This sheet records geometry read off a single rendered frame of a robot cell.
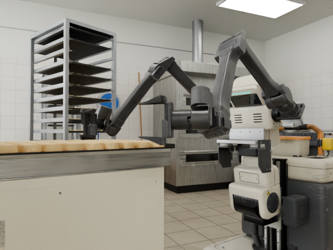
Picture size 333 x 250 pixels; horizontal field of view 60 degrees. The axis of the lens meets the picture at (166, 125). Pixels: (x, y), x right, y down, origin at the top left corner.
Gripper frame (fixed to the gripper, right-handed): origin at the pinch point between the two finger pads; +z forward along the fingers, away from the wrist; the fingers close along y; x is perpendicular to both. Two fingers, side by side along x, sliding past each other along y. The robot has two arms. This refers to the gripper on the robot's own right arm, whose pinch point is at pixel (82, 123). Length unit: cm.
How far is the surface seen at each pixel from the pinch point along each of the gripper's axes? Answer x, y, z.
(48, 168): 10.9, -13.3, 44.8
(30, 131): -102, -2, -121
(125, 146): 27.6, -8.2, 29.6
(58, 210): 13, -24, 44
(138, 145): 30.7, -8.2, 25.6
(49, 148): 11.6, -7.7, 45.7
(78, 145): 17.4, -7.2, 40.6
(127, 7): -74, 201, -339
